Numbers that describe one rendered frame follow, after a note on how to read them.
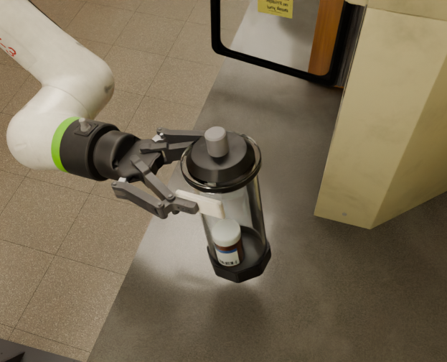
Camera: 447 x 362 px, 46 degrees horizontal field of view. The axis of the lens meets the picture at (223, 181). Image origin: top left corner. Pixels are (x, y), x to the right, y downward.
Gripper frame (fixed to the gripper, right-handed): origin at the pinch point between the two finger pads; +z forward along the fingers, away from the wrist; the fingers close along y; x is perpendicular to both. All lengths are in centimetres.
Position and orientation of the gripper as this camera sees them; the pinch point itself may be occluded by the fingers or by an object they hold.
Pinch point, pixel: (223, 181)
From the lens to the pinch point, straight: 72.5
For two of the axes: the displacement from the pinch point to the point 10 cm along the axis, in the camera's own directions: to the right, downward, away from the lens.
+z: 8.8, 2.1, -4.3
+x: 1.7, 7.0, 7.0
